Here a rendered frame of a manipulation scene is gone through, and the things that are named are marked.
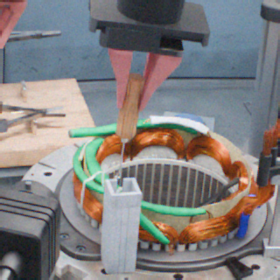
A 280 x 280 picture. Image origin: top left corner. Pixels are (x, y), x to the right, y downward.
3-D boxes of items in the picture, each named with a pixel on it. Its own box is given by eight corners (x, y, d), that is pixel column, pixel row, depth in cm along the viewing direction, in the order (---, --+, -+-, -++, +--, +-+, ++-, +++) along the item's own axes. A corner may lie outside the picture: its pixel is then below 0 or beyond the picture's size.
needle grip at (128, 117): (122, 141, 90) (133, 81, 87) (112, 131, 91) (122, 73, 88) (137, 137, 91) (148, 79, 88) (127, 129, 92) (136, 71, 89)
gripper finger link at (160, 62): (168, 130, 87) (187, 38, 82) (84, 121, 86) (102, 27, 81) (162, 92, 93) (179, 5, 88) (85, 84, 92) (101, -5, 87)
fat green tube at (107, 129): (68, 148, 107) (70, 131, 106) (64, 130, 110) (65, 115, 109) (204, 142, 110) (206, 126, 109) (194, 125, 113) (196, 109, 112)
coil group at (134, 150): (130, 167, 112) (133, 133, 110) (127, 158, 114) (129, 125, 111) (185, 164, 113) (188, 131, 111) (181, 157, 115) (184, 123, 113)
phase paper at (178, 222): (137, 249, 99) (141, 211, 96) (134, 240, 100) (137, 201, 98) (216, 243, 100) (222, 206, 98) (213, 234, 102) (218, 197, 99)
